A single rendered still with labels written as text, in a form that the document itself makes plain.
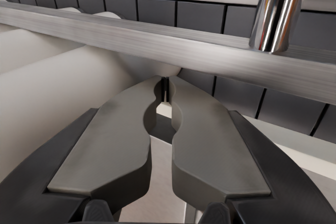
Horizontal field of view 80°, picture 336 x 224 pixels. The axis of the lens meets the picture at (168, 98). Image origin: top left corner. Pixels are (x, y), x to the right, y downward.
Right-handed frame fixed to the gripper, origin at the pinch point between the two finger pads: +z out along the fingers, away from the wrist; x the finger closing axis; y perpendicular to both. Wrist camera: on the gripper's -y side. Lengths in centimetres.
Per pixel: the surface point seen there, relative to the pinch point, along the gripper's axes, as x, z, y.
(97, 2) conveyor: -6.8, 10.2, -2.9
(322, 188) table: 16.8, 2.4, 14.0
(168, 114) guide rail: 0.2, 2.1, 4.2
